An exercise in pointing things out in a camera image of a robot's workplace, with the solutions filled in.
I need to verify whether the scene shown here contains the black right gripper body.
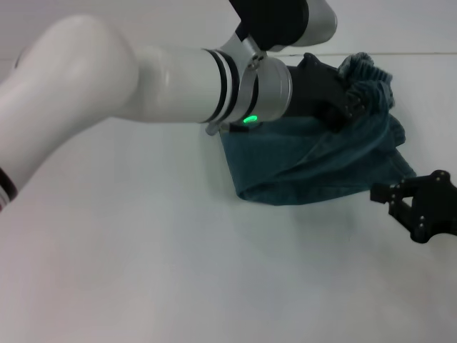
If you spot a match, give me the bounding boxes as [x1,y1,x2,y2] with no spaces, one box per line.
[408,174,457,244]

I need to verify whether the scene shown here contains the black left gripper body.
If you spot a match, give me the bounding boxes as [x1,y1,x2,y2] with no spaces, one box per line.
[285,52,349,124]

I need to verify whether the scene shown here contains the blue denim shorts with embroidery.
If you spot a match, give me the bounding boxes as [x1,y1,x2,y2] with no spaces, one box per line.
[219,51,418,209]

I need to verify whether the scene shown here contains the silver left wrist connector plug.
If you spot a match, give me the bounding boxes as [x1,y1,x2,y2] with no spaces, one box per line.
[205,121,250,138]

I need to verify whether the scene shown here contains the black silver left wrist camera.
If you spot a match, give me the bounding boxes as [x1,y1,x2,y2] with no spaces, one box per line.
[218,0,339,69]

